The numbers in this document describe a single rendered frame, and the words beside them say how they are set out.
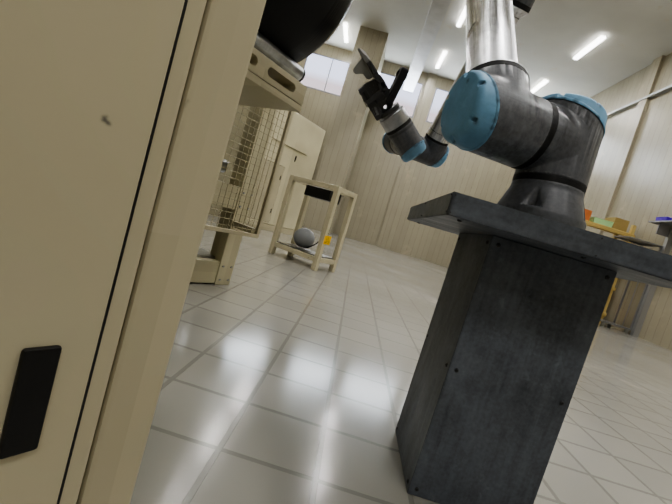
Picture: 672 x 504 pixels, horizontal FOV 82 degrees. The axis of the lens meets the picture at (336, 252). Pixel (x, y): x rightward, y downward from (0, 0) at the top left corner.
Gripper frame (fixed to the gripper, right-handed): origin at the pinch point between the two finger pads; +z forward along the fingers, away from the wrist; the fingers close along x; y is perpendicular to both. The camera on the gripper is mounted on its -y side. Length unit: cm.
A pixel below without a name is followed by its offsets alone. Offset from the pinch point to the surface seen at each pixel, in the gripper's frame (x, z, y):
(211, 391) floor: -61, -43, 76
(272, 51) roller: -12.7, 13.7, 21.4
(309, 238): 212, -104, 118
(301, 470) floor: -81, -57, 55
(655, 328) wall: 486, -701, -234
